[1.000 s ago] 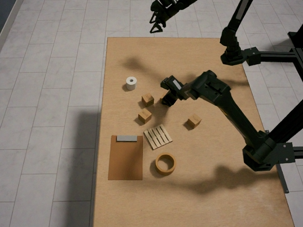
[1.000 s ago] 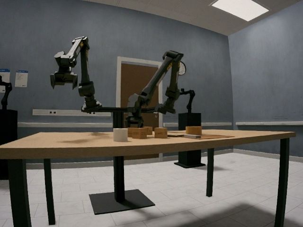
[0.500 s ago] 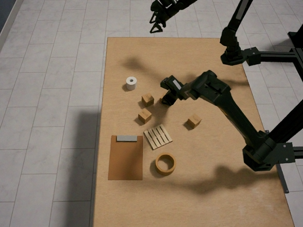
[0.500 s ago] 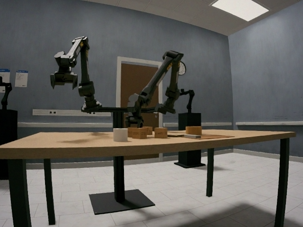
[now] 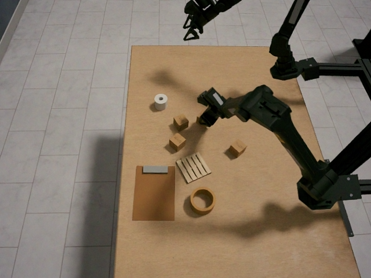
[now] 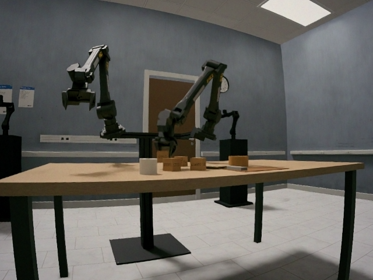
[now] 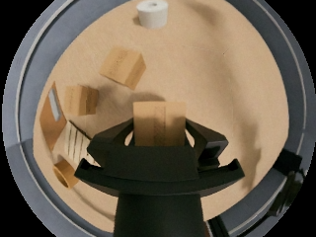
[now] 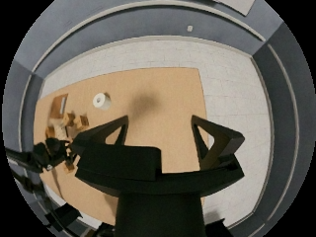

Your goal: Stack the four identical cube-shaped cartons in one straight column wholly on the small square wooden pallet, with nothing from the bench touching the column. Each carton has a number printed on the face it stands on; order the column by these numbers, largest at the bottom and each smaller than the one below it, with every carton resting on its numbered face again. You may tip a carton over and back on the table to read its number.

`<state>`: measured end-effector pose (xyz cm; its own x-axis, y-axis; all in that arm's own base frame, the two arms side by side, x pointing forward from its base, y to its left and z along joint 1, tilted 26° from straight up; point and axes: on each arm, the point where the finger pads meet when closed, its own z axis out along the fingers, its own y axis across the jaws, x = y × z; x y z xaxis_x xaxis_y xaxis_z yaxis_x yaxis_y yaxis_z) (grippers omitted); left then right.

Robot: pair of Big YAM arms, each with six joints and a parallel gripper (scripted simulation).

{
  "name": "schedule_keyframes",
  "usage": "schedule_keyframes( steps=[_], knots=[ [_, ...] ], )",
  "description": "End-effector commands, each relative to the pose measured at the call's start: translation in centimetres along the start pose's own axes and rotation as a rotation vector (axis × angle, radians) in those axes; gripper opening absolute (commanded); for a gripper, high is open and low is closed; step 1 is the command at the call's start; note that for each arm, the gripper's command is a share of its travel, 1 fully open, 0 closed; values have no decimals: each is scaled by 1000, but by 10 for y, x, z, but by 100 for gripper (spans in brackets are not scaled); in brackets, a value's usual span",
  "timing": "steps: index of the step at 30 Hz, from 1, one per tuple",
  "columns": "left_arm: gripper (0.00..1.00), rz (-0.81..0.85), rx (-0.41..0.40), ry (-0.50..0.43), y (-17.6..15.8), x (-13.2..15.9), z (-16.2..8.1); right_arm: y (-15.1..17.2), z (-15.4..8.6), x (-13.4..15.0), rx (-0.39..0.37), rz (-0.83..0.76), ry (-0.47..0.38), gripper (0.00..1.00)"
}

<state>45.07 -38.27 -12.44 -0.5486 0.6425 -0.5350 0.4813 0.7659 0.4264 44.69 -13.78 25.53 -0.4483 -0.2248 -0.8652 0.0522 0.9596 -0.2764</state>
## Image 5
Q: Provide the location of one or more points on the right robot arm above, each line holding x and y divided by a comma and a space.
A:
279, 47

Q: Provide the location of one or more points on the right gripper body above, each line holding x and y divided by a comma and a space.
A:
193, 26

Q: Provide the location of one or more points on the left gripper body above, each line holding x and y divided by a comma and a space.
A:
211, 120

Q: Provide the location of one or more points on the small square wooden pallet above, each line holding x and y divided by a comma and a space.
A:
191, 168

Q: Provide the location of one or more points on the brown clipboard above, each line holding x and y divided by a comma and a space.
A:
154, 192

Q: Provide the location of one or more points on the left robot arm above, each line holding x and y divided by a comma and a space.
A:
250, 107

